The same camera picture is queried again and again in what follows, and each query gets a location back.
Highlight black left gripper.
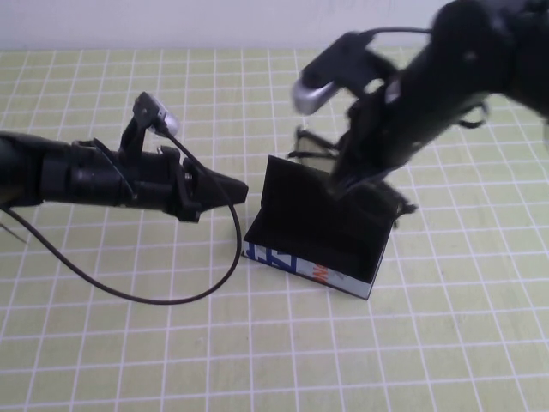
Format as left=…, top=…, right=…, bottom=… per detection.
left=71, top=138, right=250, bottom=223

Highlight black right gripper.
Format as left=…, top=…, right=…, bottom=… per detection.
left=331, top=0, right=518, bottom=200

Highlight black framed glasses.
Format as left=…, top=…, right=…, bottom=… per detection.
left=286, top=125, right=419, bottom=231

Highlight green checked tablecloth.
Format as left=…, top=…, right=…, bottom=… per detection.
left=0, top=47, right=549, bottom=412

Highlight black zip tie tail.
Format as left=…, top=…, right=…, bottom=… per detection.
left=0, top=221, right=27, bottom=244

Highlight black left camera cable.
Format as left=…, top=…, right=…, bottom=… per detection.
left=0, top=128, right=242, bottom=305

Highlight black camera cable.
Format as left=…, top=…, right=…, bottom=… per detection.
left=0, top=128, right=242, bottom=305
left=364, top=25, right=435, bottom=45

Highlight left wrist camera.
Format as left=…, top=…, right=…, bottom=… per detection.
left=121, top=91, right=181, bottom=155

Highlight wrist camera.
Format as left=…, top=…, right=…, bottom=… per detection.
left=293, top=32, right=389, bottom=115
left=121, top=91, right=181, bottom=155

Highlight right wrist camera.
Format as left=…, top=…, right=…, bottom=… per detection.
left=293, top=32, right=389, bottom=115

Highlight black right camera cable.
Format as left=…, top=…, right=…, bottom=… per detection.
left=364, top=25, right=435, bottom=45

